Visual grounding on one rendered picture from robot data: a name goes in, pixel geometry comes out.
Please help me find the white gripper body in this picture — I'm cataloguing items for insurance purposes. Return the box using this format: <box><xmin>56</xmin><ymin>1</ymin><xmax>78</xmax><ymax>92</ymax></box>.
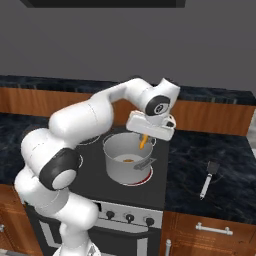
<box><xmin>125</xmin><ymin>110</ymin><xmax>176</xmax><ymax>142</ymax></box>

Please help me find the orange carrot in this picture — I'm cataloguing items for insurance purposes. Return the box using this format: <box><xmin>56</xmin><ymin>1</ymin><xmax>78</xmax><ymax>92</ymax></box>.
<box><xmin>138</xmin><ymin>133</ymin><xmax>150</xmax><ymax>150</ymax></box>

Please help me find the grey metal pot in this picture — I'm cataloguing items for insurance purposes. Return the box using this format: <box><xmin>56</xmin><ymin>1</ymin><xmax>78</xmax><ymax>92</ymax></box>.
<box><xmin>102</xmin><ymin>131</ymin><xmax>157</xmax><ymax>185</ymax></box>

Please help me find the black and steel range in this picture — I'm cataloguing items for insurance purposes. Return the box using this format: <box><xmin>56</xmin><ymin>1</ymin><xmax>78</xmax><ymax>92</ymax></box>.
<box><xmin>24</xmin><ymin>124</ymin><xmax>171</xmax><ymax>256</ymax></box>

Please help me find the narrow wooden cupboard door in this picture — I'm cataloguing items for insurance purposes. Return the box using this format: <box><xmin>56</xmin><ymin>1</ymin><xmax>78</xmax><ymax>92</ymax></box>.
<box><xmin>159</xmin><ymin>210</ymin><xmax>176</xmax><ymax>256</ymax></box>

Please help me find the black oven door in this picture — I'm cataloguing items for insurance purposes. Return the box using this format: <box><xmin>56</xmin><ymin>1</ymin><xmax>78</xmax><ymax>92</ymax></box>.
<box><xmin>26</xmin><ymin>207</ymin><xmax>163</xmax><ymax>256</ymax></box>

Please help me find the wooden drawer front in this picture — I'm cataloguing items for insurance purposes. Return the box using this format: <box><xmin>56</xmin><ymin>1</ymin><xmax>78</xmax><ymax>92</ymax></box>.
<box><xmin>173</xmin><ymin>212</ymin><xmax>256</xmax><ymax>256</ymax></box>

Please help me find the wooden cupboard front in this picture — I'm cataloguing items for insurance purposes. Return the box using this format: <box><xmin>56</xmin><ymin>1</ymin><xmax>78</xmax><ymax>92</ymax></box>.
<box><xmin>0</xmin><ymin>183</ymin><xmax>45</xmax><ymax>256</ymax></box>

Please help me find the black spatula with white handle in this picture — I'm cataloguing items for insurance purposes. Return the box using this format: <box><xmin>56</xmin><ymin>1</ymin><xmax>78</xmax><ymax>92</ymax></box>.
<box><xmin>198</xmin><ymin>161</ymin><xmax>221</xmax><ymax>201</ymax></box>

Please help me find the silver drawer handle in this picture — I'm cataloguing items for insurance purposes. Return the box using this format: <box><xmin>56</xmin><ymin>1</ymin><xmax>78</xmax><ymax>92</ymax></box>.
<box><xmin>194</xmin><ymin>222</ymin><xmax>234</xmax><ymax>236</ymax></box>

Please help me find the silver cupboard door handle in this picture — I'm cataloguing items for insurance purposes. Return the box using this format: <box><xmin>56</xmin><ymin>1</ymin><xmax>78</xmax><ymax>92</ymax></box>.
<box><xmin>165</xmin><ymin>238</ymin><xmax>173</xmax><ymax>256</ymax></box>

